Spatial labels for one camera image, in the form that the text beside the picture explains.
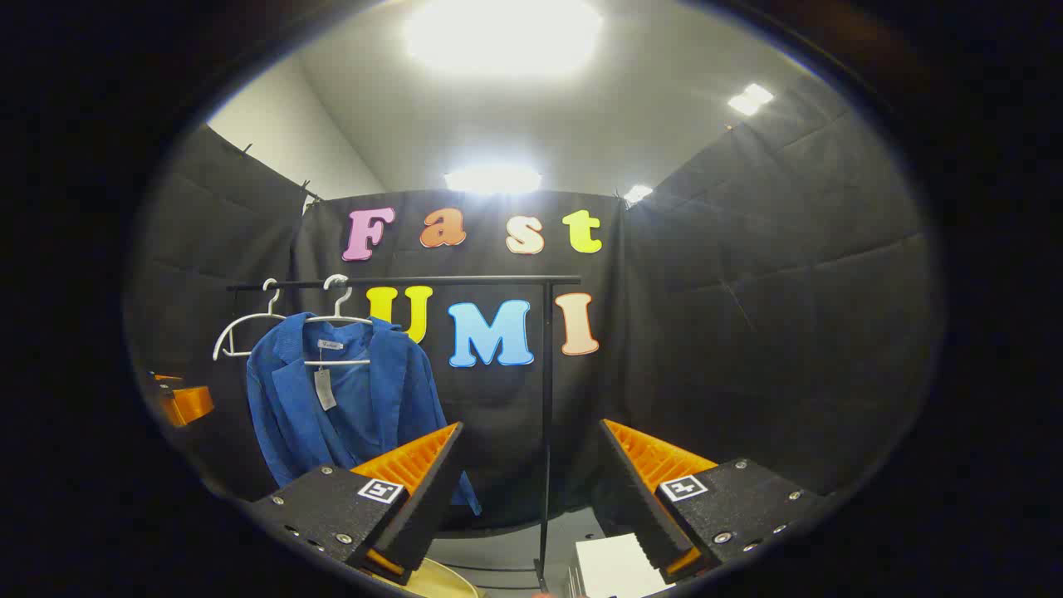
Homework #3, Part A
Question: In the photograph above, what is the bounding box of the blue corduroy jacket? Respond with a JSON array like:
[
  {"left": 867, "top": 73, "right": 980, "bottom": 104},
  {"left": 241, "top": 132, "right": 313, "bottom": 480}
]
[{"left": 246, "top": 313, "right": 483, "bottom": 516}]

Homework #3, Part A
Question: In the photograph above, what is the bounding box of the white clothes hanger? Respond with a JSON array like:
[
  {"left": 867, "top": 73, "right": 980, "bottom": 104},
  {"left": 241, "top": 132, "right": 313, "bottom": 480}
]
[
  {"left": 303, "top": 274, "right": 375, "bottom": 367},
  {"left": 213, "top": 278, "right": 288, "bottom": 362}
]

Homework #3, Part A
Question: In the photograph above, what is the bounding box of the white flat board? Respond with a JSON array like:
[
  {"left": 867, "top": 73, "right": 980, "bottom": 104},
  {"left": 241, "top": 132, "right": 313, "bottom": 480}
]
[{"left": 575, "top": 533, "right": 675, "bottom": 598}]

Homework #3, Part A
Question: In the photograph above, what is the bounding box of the black backdrop cloth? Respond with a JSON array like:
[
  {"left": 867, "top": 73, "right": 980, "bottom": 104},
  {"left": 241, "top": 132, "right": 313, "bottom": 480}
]
[{"left": 125, "top": 75, "right": 943, "bottom": 532}]

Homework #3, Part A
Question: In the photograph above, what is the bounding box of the large ceiling light panel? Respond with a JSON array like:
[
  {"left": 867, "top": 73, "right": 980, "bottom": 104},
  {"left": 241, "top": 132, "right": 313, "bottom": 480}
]
[{"left": 405, "top": 0, "right": 605, "bottom": 77}]

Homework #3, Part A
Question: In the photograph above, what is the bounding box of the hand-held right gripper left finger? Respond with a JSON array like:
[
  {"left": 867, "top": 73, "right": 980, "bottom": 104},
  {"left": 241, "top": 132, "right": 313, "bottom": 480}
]
[{"left": 249, "top": 422, "right": 464, "bottom": 586}]

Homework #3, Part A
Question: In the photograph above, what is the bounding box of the black clothes rack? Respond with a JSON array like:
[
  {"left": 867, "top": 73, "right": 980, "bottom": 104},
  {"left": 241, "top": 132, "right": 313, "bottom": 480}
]
[{"left": 226, "top": 275, "right": 582, "bottom": 592}]

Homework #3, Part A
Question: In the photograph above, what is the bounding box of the beige round laundry hamper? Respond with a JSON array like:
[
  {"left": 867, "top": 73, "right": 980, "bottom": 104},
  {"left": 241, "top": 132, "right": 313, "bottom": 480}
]
[{"left": 390, "top": 558, "right": 483, "bottom": 598}]

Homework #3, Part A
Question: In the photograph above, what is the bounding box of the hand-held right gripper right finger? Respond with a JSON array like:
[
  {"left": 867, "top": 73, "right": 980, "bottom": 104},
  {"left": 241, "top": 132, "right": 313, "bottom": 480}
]
[{"left": 600, "top": 419, "right": 831, "bottom": 582}]

